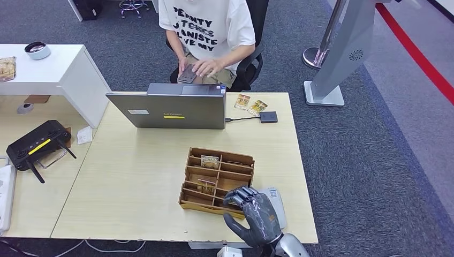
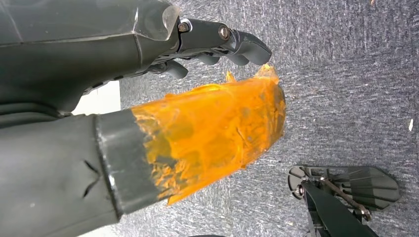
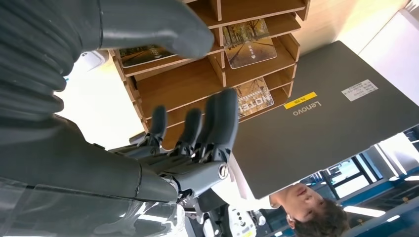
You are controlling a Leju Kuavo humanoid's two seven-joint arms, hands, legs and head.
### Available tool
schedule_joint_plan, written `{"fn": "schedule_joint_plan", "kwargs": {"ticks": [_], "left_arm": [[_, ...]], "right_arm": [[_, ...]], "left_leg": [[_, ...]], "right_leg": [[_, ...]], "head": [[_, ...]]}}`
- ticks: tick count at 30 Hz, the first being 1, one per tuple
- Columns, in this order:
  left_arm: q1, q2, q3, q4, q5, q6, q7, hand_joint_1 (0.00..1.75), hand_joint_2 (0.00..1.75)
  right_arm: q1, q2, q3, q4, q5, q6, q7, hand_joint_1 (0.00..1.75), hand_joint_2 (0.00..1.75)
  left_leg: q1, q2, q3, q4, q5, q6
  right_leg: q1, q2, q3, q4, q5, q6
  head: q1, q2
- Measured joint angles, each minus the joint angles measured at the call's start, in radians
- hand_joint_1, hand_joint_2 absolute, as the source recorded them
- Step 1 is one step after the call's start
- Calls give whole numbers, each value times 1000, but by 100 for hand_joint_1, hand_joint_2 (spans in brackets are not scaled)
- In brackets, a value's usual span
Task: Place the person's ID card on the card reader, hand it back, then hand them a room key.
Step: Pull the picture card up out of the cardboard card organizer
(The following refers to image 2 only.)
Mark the white panel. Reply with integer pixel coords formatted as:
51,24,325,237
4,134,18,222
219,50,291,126
71,80,122,116

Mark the orange tape on thumb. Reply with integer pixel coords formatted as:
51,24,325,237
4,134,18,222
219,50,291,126
130,64,287,207

